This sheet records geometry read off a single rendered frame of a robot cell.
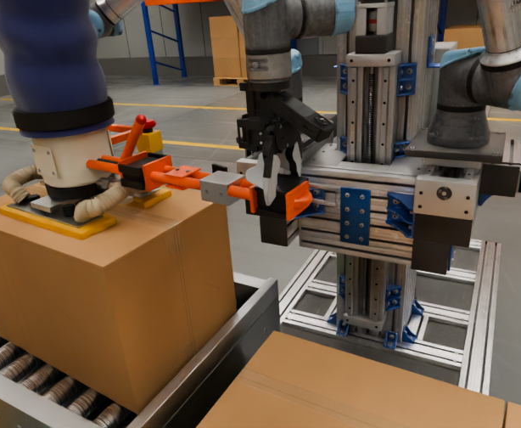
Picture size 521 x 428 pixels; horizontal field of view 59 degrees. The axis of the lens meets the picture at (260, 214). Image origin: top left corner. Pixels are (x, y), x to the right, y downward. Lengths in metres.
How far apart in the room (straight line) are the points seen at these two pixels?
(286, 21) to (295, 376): 0.83
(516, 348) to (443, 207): 1.23
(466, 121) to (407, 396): 0.67
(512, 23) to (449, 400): 0.82
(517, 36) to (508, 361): 1.45
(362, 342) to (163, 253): 0.99
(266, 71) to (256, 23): 0.07
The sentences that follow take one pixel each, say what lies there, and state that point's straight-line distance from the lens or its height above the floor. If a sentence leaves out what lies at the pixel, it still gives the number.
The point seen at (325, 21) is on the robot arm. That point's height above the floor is 1.36.
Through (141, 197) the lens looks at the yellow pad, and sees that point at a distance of 1.22.
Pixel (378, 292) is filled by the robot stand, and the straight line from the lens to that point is 1.63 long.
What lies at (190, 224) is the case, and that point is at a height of 0.93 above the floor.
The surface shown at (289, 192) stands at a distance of 0.80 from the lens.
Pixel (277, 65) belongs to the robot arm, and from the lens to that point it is 0.78.
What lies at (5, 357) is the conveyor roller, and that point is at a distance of 1.55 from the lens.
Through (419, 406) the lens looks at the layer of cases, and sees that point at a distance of 1.20.
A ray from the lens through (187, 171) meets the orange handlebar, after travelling 0.98.
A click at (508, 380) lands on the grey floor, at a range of 2.15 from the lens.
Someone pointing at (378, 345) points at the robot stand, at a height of 0.23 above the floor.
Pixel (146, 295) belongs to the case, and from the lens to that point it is 1.07.
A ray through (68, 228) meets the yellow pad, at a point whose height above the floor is 0.97.
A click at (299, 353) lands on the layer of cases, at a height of 0.54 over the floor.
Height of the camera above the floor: 1.40
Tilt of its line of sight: 24 degrees down
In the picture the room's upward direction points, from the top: 4 degrees counter-clockwise
